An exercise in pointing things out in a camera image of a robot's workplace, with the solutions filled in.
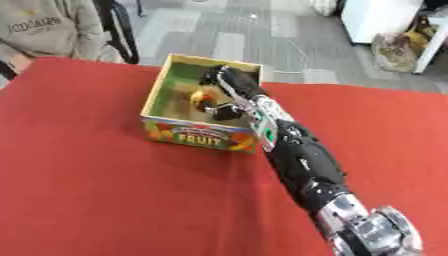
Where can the black chair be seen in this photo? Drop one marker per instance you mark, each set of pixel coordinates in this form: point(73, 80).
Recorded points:
point(119, 26)

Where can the tan bag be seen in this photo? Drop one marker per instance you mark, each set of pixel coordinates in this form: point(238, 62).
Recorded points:
point(396, 50)

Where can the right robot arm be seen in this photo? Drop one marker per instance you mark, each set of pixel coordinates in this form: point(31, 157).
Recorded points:
point(303, 160)

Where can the cardboard box with green inside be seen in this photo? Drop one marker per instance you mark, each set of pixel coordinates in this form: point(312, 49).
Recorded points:
point(192, 133)

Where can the white cabinet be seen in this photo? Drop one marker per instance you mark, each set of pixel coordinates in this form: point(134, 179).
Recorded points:
point(385, 20)

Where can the yellow and red toy fruit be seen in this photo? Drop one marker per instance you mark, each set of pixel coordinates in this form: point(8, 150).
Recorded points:
point(200, 96)

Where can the person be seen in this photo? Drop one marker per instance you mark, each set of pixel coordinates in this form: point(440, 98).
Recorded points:
point(49, 28)

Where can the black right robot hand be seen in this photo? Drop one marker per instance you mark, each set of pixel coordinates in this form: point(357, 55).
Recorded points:
point(236, 83)

